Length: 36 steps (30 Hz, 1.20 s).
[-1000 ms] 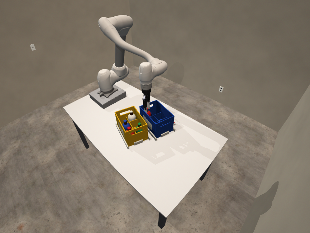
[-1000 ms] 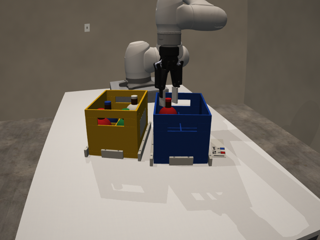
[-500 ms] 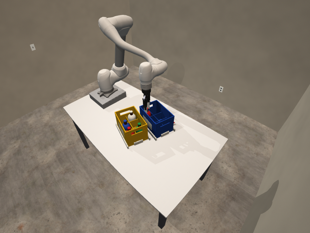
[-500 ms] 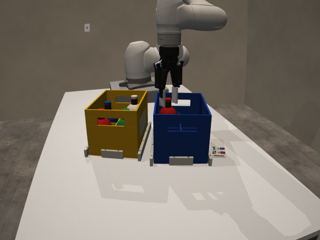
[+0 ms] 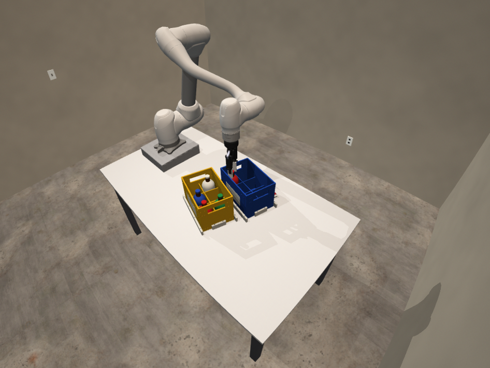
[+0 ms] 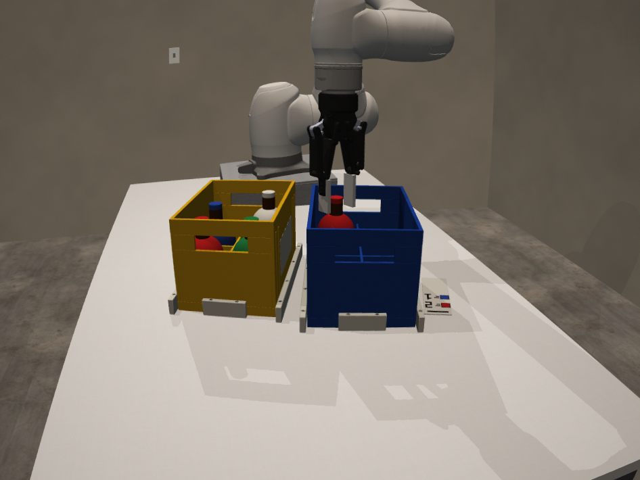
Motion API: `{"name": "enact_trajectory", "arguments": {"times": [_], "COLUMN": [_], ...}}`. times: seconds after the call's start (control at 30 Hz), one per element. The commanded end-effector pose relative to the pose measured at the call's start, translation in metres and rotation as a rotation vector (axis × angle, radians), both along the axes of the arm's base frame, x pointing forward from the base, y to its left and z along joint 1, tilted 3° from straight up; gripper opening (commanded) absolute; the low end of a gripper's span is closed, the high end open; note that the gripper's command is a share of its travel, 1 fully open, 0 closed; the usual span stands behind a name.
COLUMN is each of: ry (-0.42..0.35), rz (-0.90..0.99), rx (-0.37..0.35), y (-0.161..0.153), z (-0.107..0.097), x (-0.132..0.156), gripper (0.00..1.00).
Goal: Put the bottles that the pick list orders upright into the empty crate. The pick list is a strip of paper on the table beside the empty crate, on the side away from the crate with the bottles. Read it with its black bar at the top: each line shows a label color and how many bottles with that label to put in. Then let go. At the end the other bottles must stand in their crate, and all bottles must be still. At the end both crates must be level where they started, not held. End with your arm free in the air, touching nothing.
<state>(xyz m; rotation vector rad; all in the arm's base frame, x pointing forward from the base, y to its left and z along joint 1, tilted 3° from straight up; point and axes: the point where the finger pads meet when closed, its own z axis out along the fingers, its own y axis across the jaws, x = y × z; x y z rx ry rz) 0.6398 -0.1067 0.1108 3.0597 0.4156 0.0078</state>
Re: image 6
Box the brown crate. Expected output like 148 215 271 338
169 180 296 317

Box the dark blue crate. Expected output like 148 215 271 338
306 185 424 328

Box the beige paper pick list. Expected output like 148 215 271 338
421 277 452 316

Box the cream white bottle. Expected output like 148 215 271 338
254 190 277 220

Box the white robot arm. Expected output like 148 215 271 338
236 0 455 180

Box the blue bottle with grey label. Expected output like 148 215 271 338
209 201 236 246

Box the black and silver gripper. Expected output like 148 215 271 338
307 92 367 214

